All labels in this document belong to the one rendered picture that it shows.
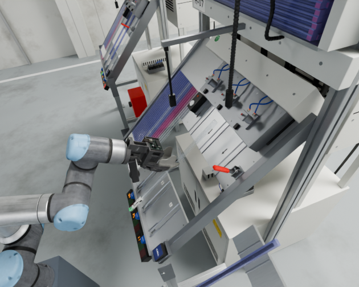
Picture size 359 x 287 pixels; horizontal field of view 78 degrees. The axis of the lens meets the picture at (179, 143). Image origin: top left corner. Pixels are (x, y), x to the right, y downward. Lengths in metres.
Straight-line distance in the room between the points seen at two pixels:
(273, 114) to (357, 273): 1.40
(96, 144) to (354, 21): 0.61
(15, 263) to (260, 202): 1.01
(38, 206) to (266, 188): 0.95
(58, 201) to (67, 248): 1.29
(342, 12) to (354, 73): 0.13
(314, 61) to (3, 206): 0.80
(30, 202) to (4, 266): 0.44
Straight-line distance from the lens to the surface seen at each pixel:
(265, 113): 0.66
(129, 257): 1.73
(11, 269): 1.06
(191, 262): 1.65
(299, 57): 0.62
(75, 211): 0.63
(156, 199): 0.94
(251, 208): 1.11
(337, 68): 0.55
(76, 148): 0.64
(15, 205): 0.69
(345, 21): 0.51
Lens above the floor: 1.58
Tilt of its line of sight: 45 degrees down
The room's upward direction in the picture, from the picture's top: 7 degrees counter-clockwise
